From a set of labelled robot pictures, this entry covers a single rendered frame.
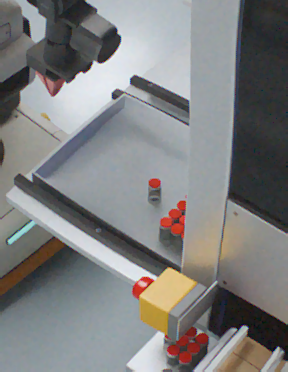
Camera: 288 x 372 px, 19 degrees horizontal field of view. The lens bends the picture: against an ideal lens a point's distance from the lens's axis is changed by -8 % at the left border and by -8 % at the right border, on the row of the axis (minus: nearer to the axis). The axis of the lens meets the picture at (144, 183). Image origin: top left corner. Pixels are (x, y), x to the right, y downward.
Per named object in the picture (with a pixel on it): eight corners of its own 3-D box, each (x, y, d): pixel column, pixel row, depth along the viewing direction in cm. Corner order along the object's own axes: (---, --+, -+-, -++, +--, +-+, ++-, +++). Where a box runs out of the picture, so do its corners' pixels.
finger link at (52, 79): (50, 112, 147) (55, 74, 139) (22, 92, 149) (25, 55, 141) (77, 90, 150) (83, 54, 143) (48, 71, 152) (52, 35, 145)
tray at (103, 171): (270, 188, 161) (272, 175, 158) (185, 281, 147) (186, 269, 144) (124, 106, 175) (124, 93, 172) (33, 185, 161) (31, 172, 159)
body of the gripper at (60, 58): (67, 87, 139) (71, 56, 134) (24, 59, 142) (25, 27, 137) (93, 66, 143) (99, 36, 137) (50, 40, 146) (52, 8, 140)
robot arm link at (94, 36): (72, -50, 130) (35, -16, 126) (132, -6, 126) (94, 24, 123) (75, 12, 140) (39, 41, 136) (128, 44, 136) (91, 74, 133)
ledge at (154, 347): (241, 361, 138) (242, 354, 136) (198, 430, 131) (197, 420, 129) (173, 320, 143) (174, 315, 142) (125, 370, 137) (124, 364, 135)
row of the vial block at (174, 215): (228, 182, 161) (230, 164, 158) (166, 246, 152) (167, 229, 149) (219, 177, 162) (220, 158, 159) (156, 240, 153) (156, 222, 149)
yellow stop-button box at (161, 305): (204, 312, 133) (208, 286, 128) (176, 342, 129) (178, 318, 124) (165, 291, 136) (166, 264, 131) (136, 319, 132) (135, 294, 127)
